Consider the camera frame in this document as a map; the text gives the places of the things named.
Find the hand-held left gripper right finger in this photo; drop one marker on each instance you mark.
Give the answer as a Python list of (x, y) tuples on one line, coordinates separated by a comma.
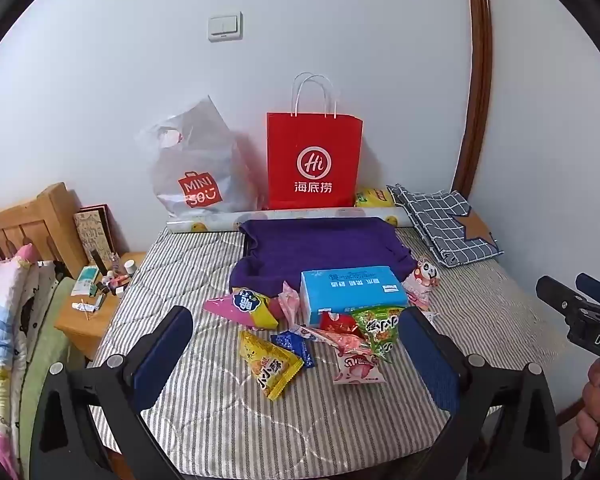
[(430, 360)]

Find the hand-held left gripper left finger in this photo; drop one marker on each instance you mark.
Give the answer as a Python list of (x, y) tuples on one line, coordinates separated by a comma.
[(162, 360)]

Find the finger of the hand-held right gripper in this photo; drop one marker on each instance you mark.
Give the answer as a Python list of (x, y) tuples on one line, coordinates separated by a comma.
[(555, 292), (597, 290)]

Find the green snack packet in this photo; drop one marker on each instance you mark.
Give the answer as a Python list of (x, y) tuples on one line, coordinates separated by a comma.
[(380, 332)]

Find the pink white snack packet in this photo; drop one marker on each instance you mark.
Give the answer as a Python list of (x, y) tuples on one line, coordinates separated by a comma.
[(355, 367)]

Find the panda print snack packet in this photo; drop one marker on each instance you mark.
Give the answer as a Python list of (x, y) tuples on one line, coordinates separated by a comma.
[(425, 272)]

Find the pink translucent snack packet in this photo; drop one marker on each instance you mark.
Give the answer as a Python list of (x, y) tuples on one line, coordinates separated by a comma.
[(342, 341)]

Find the pink cone snack packet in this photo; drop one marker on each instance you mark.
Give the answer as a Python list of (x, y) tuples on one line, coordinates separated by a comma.
[(245, 307)]

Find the red snack packet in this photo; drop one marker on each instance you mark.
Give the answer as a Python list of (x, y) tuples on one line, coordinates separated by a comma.
[(337, 322)]

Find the yellow snack packet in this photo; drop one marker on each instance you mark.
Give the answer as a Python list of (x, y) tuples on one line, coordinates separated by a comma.
[(270, 365)]

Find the small pink candy packet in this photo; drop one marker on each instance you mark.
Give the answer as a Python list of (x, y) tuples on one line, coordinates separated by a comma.
[(289, 305)]

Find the purple fabric box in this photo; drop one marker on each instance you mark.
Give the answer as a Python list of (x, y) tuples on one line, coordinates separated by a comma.
[(320, 245)]

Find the person's right hand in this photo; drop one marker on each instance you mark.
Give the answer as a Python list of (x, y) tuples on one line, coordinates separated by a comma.
[(590, 410)]

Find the wooden nightstand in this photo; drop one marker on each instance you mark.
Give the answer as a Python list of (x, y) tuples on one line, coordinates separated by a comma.
[(85, 327)]

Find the cluster of small cosmetics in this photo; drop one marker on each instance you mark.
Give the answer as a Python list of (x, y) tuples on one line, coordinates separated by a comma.
[(112, 284)]

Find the small white tube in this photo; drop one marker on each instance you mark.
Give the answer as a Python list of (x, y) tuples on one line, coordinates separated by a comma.
[(84, 306)]

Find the blue tissue pack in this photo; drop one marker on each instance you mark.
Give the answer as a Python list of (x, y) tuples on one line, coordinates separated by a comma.
[(350, 290)]

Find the clear glass bottle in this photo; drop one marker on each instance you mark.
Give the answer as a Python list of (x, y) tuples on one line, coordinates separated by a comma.
[(115, 264)]

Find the green white box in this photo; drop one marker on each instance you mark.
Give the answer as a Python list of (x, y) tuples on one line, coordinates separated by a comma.
[(86, 280)]

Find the green bed sheet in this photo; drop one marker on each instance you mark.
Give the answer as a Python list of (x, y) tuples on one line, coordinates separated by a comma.
[(45, 320)]

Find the small blue packet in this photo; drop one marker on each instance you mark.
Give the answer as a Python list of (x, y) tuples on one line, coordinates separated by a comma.
[(292, 345)]

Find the grey checkered folded cloth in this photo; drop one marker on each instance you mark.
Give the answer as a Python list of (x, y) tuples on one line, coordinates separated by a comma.
[(440, 225)]

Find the striped bed quilt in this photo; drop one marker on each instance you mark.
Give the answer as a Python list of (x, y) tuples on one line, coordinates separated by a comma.
[(280, 435)]

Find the patterned paper roll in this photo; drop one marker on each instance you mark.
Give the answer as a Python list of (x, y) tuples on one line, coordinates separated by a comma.
[(205, 222)]

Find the patterned notebook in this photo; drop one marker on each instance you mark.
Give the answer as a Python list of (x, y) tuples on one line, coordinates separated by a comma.
[(92, 232)]

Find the colourful printed pillow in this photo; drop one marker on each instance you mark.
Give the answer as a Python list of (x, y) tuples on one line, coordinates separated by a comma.
[(0, 340)]

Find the yellow snack bag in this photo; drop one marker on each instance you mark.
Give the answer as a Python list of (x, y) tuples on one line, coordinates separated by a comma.
[(375, 197)]

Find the wooden headboard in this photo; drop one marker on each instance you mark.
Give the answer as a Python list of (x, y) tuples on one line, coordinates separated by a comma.
[(40, 220)]

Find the white plastic shopping bag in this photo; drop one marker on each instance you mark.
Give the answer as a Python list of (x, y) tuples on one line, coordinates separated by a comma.
[(200, 160)]

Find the red paper bag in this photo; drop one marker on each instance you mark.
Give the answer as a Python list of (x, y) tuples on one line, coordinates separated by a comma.
[(315, 140)]

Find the brown wooden door frame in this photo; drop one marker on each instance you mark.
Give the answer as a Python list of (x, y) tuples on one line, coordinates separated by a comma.
[(480, 85)]

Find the white light switch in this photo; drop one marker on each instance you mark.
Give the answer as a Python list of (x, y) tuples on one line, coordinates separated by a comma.
[(225, 27)]

